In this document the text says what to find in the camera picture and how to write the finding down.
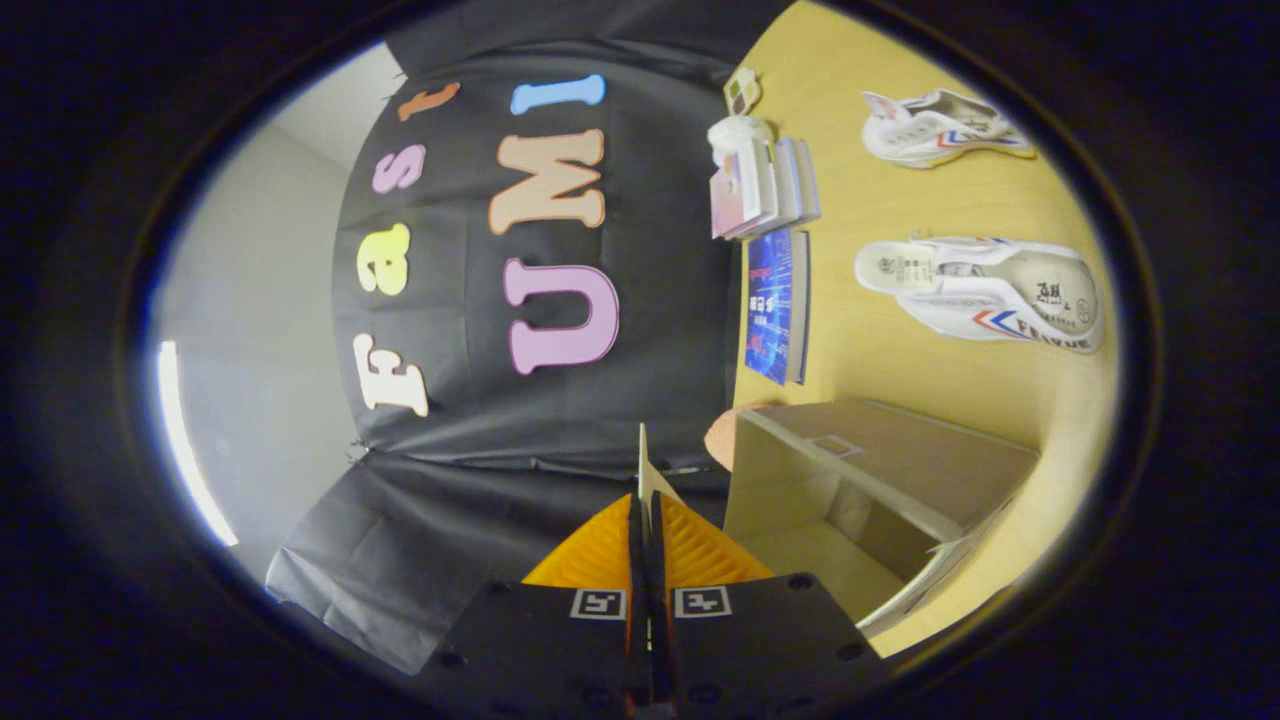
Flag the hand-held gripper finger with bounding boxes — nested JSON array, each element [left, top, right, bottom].
[[410, 492, 651, 716], [648, 490, 891, 716]]

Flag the beige fabric storage box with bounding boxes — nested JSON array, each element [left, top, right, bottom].
[[636, 398, 1041, 641]]

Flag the white canvas shoe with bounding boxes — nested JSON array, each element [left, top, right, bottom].
[[861, 88, 1036, 169], [854, 236, 1106, 354]]

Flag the white cover book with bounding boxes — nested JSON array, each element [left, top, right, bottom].
[[750, 140, 798, 236]]

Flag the pale blue cover book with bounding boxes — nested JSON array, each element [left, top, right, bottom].
[[782, 135, 823, 223]]

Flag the white plush ball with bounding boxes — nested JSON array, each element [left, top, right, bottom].
[[708, 115, 776, 166]]

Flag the small printed card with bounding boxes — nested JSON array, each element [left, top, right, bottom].
[[723, 67, 763, 116]]

